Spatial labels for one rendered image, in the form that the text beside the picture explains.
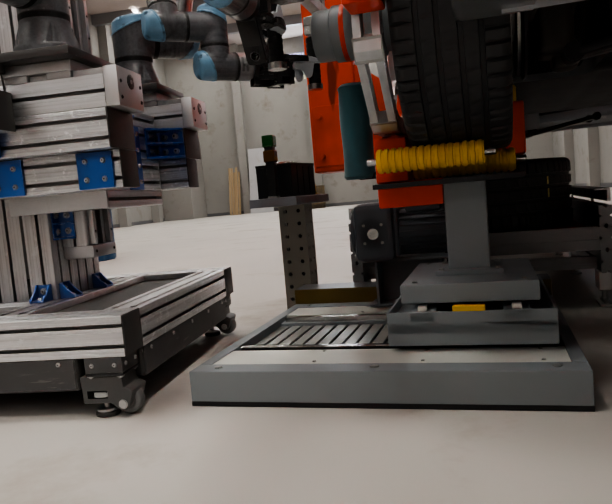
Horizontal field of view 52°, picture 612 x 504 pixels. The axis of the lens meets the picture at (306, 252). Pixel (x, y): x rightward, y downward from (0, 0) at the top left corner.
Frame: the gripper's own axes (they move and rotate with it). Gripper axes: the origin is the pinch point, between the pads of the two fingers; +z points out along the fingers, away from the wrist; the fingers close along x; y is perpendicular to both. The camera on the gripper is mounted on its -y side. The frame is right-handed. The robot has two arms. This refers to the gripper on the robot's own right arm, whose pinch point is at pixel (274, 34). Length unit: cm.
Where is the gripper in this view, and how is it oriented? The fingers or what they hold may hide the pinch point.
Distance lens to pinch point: 156.1
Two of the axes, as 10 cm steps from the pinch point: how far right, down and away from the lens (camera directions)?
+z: 2.8, -1.1, 9.5
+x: -9.6, 0.6, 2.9
